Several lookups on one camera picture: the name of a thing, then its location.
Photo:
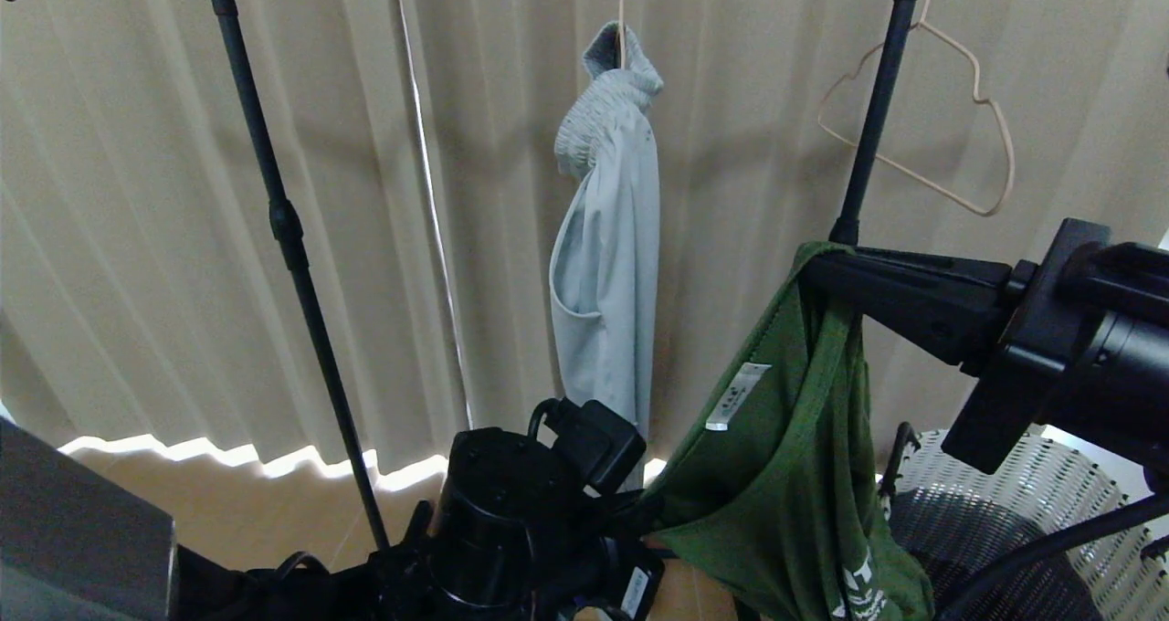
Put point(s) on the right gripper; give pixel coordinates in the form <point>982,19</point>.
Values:
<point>1050,356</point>

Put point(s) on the white laundry basket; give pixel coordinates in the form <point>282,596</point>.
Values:
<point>1050,475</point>

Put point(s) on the pale grey shorts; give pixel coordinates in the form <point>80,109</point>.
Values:
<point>612,283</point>

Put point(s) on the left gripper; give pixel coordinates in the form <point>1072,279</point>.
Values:
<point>612,557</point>

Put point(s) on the pink clothes hanger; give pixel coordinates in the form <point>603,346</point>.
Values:
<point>622,27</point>
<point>913,175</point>

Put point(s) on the green garment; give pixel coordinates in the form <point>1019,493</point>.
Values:
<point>785,475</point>

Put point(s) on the beige curtain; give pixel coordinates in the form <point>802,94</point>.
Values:
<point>137,237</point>

